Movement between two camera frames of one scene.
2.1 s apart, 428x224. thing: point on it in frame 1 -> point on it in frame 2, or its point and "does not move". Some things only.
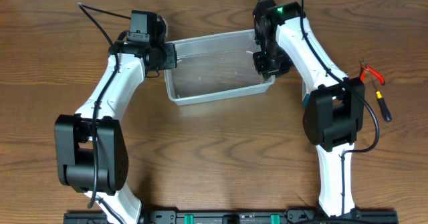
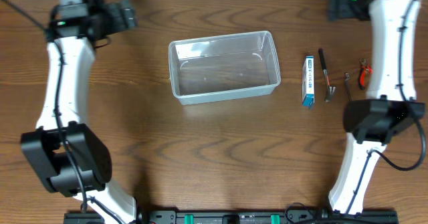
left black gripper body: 162,56 -> 103,23
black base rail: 274,216 does not move
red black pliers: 365,67 does not move
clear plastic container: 214,68 does not move
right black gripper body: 273,60 -> 354,6
